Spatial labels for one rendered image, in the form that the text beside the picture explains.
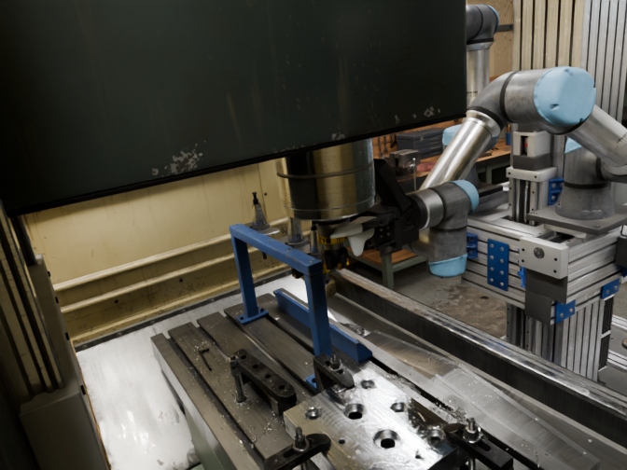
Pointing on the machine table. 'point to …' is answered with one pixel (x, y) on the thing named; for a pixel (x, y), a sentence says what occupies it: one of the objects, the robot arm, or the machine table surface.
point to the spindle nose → (327, 182)
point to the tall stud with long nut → (236, 377)
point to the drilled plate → (449, 453)
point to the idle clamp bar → (264, 376)
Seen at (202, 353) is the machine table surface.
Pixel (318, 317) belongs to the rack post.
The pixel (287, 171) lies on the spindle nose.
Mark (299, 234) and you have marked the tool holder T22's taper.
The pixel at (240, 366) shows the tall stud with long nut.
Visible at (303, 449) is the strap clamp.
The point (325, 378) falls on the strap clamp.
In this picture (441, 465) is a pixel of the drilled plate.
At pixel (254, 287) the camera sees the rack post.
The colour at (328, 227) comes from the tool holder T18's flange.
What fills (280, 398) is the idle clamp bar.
